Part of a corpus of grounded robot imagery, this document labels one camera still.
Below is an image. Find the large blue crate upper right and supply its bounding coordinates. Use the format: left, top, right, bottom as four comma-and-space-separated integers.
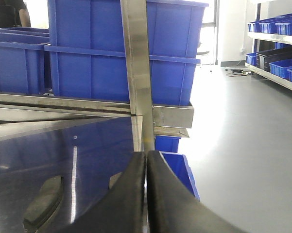
47, 0, 209, 58

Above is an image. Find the brake pad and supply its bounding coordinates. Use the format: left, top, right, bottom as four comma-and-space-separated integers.
23, 176, 64, 229

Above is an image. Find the steel rack frame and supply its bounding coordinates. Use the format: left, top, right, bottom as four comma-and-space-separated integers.
0, 0, 194, 151

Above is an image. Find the black shelf bin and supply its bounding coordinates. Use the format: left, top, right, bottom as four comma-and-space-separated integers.
256, 47, 292, 72

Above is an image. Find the person in background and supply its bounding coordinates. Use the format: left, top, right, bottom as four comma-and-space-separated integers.
0, 0, 31, 28

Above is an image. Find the metal shelving unit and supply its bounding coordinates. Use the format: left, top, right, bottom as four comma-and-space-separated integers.
245, 0, 292, 91

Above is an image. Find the large blue crate lower right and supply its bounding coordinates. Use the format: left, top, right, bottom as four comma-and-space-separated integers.
45, 45, 200, 106

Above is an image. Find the blue bin under table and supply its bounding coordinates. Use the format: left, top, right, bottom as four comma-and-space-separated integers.
155, 135, 200, 200

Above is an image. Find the large blue crate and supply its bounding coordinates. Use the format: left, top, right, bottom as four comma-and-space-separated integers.
45, 45, 200, 106
47, 0, 209, 58

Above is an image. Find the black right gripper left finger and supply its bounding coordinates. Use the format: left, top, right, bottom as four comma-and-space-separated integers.
60, 152, 146, 233

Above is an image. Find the blue crate left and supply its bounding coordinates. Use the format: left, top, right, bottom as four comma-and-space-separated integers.
0, 32, 50, 95

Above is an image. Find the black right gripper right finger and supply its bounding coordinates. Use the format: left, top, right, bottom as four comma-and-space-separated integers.
147, 150, 243, 233

